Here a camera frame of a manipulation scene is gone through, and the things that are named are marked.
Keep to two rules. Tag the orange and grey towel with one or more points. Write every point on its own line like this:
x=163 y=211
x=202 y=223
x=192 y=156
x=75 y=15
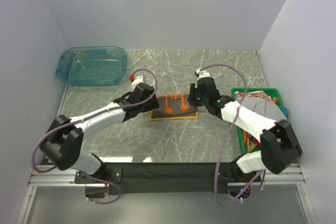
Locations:
x=173 y=107

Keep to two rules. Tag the teal transparent plastic bin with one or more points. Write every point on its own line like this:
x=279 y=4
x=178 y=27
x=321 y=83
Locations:
x=92 y=66

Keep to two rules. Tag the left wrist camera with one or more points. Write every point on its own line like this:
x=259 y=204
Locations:
x=136 y=80

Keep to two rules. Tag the brown patterned towel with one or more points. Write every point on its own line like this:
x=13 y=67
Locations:
x=256 y=94

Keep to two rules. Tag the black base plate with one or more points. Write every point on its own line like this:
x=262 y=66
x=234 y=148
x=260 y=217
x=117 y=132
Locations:
x=168 y=177

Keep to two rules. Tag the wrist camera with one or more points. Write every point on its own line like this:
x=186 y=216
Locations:
x=202 y=73
x=136 y=80

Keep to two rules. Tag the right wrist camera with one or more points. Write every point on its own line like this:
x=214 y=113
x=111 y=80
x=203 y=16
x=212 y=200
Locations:
x=202 y=73

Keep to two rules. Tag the red and blue cloth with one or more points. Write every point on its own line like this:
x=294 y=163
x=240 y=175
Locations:
x=282 y=108

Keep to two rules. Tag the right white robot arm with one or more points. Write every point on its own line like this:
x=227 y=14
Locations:
x=279 y=146

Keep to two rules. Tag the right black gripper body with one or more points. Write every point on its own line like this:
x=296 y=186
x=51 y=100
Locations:
x=196 y=99

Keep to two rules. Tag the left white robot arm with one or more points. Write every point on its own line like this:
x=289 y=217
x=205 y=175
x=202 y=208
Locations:
x=63 y=142

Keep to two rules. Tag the green plastic tray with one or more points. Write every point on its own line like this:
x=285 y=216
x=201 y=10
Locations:
x=247 y=142

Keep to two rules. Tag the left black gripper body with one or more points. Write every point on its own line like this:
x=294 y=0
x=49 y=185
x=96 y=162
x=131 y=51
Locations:
x=151 y=104

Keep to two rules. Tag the aluminium rail frame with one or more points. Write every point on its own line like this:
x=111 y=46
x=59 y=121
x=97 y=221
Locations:
x=290 y=176

